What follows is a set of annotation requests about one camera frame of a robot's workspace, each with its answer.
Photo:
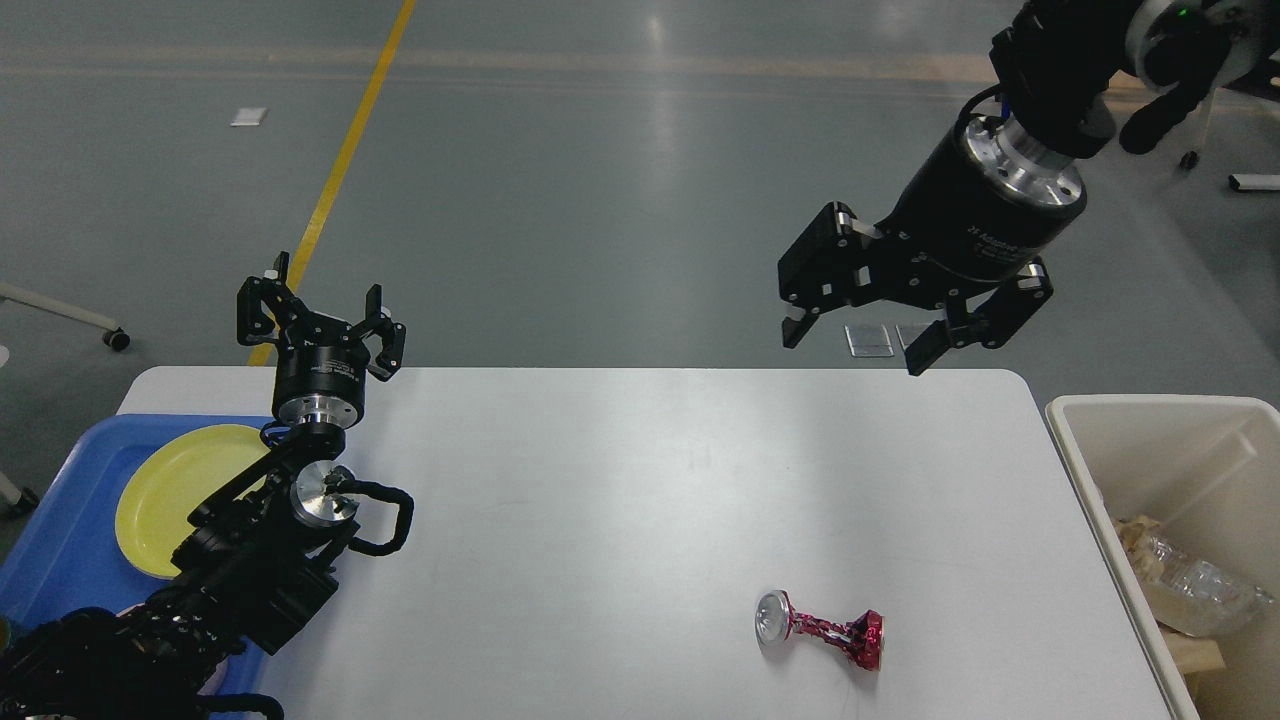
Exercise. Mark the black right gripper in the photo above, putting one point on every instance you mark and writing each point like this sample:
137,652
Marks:
975,219

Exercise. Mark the brown paper ball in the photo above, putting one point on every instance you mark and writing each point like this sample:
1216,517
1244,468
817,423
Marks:
1136,536

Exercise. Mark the brown paper bag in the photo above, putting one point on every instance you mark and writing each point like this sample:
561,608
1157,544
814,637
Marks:
1194,655

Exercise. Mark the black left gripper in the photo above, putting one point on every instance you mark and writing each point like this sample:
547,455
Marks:
314,382

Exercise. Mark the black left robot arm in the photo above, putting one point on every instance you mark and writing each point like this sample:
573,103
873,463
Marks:
320,509

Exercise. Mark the beige plastic bin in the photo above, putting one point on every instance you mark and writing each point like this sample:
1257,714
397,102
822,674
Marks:
1207,467

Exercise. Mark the crushed red can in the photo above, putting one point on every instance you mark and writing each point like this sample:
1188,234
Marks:
860,641

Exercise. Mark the yellow plastic plate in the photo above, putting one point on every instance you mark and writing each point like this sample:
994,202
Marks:
151,517

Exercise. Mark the white caster leg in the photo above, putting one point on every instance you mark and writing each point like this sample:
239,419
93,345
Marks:
113,334

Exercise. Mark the clear plastic bottle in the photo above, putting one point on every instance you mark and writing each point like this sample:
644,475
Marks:
1191,595

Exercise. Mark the blue plastic tray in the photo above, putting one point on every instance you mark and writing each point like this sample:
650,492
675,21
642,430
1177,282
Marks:
60,560

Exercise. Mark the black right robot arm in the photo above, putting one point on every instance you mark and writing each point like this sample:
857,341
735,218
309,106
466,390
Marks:
1078,73

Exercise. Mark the floor outlet plate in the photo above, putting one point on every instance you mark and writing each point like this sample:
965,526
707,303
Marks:
868,341
909,333

